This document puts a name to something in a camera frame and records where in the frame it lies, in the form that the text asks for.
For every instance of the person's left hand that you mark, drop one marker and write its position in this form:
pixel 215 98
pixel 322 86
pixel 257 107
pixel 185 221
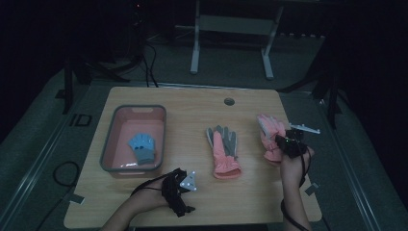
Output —
pixel 150 197

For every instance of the black metal stand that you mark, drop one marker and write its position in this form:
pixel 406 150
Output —
pixel 69 83
pixel 330 93

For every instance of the blue knit glove with dots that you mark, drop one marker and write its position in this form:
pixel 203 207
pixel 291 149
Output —
pixel 142 149

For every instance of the pink glove with grey palm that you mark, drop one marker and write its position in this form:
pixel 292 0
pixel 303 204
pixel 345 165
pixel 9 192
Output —
pixel 224 160

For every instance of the round table grommet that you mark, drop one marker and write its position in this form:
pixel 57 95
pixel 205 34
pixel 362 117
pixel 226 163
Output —
pixel 229 101

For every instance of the pink padded glove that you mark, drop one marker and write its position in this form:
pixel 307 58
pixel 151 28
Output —
pixel 269 131

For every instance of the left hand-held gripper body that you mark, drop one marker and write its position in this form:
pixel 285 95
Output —
pixel 171 192

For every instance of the grey tape piece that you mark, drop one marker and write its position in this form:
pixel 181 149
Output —
pixel 77 199
pixel 311 189

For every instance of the white metal desk frame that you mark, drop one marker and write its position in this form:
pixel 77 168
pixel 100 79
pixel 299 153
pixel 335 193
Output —
pixel 235 25

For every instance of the pink basin with grey rim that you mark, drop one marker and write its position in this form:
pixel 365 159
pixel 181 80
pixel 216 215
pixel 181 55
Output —
pixel 128 160

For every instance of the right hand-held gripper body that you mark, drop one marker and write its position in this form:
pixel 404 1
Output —
pixel 295 146

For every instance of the person's right hand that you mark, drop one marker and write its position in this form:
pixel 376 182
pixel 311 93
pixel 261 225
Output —
pixel 293 170

